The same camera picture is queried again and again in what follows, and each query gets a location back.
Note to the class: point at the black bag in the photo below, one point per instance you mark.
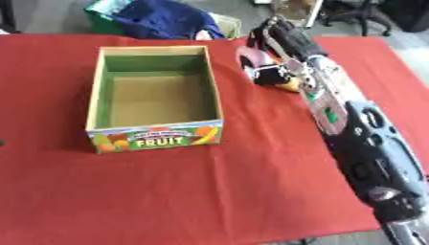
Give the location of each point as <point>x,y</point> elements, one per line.
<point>412,12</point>

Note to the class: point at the yellow toy fruit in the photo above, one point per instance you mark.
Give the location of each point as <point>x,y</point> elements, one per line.
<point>291,86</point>

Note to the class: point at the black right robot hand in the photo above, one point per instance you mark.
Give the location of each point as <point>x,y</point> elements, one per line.
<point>290,38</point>

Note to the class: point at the blue cloth bag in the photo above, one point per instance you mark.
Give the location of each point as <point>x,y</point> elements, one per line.
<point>162,19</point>

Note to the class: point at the pink round object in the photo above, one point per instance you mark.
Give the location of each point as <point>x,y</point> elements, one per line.
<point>248,57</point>

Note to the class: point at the pale green box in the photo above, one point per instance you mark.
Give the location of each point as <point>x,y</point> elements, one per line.
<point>229,25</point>

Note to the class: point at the green bin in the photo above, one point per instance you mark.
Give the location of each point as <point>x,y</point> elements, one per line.
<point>103,22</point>

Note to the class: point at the cardboard box with green inside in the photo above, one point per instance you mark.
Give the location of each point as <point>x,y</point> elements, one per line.
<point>162,140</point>

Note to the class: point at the silver and black right robot arm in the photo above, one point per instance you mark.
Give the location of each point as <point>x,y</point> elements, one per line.
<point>374,153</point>

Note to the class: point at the black office chair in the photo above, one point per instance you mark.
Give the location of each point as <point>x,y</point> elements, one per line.
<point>357,12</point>

